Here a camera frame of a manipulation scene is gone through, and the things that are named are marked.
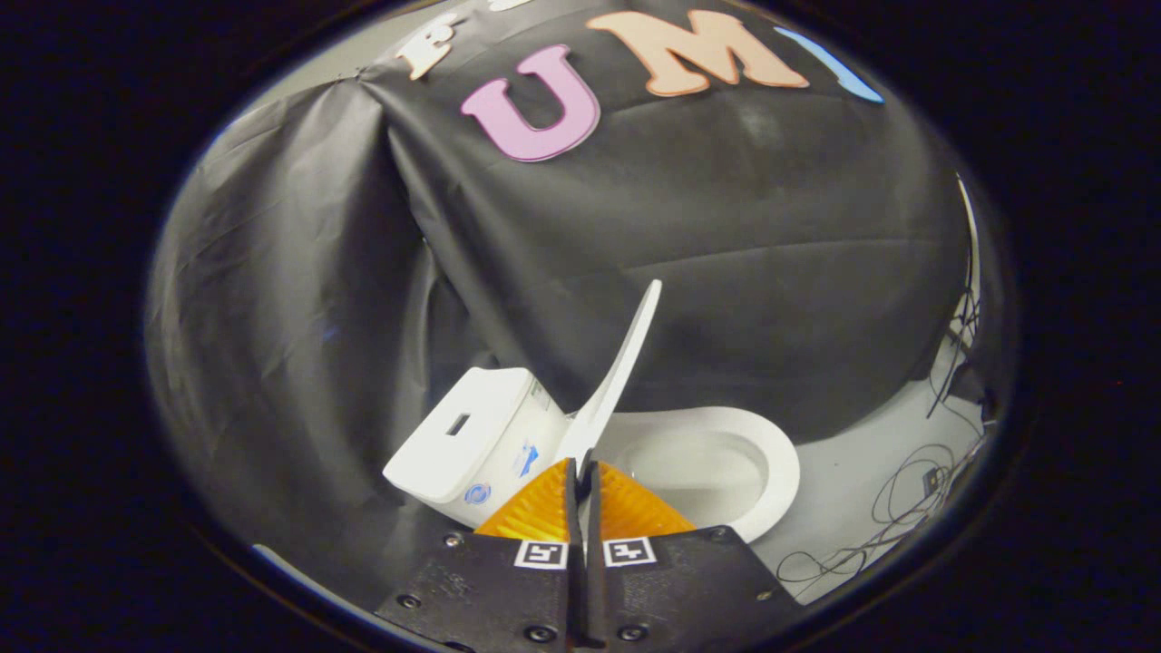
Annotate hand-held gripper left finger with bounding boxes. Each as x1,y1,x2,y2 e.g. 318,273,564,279
374,458,582,651

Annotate black backdrop cloth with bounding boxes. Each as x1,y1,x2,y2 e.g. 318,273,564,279
145,0,1013,619

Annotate white ceramic toilet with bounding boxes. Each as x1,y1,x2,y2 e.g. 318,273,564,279
382,365,802,544

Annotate white toilet seat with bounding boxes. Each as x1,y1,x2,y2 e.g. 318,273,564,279
594,405,802,544

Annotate thin black floor cables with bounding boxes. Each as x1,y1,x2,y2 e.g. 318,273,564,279
775,434,988,588

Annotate white toilet lid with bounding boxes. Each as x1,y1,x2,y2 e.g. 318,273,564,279
553,278,664,474

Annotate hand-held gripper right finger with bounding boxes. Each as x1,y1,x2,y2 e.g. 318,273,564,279
580,453,805,652

